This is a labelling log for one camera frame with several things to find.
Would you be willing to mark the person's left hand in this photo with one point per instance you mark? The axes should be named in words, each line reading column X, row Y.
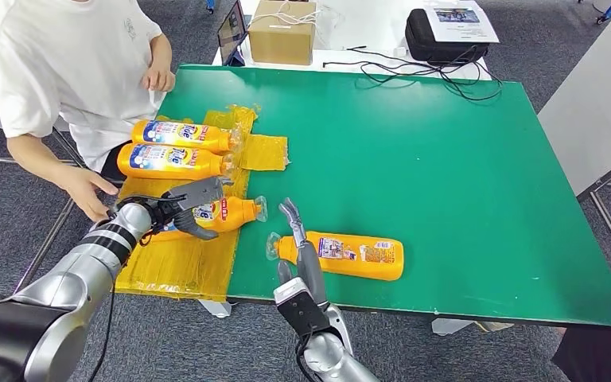
column 159, row 79

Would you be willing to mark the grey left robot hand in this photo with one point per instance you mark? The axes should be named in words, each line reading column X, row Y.
column 195, row 192

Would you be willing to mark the person's right hand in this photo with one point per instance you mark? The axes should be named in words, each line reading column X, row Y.
column 81, row 184

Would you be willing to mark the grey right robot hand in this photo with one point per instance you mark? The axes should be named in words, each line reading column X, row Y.
column 311, row 269

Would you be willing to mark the orange detergent bottle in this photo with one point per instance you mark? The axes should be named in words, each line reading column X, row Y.
column 168, row 158
column 179, row 132
column 237, row 213
column 368, row 269

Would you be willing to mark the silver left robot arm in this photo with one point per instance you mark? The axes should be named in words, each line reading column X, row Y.
column 73, row 279

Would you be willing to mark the person's right forearm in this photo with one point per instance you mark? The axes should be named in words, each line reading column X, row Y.
column 34, row 155

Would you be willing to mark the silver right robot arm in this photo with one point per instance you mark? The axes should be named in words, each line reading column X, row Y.
column 332, row 358

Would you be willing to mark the person's left forearm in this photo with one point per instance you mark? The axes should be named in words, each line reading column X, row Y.
column 160, row 53

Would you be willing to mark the yellow taped cardboard mat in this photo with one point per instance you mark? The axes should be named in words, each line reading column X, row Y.
column 195, row 263

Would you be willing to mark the person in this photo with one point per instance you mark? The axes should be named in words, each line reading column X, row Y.
column 600, row 353
column 63, row 63

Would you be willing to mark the white table foot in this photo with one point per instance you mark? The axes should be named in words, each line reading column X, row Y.
column 216, row 310
column 450, row 327

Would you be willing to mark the brown cardboard box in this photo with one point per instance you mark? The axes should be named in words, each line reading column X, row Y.
column 282, row 42

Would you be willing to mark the white table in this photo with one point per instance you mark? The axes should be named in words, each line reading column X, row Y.
column 368, row 25

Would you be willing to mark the small white charger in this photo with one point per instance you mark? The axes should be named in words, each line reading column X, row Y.
column 399, row 51

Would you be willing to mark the black bag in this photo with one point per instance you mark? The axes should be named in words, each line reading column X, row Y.
column 432, row 51

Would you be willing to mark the printed paper sheet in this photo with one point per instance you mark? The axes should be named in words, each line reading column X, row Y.
column 461, row 26

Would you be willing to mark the grey side table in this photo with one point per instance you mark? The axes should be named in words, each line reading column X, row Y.
column 590, row 105

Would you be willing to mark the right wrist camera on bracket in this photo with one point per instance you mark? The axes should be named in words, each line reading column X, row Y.
column 300, row 311

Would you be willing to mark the chrome metal table frame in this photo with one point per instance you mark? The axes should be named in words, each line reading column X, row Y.
column 47, row 242

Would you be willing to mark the blue cart frame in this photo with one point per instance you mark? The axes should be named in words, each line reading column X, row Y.
column 608, row 9

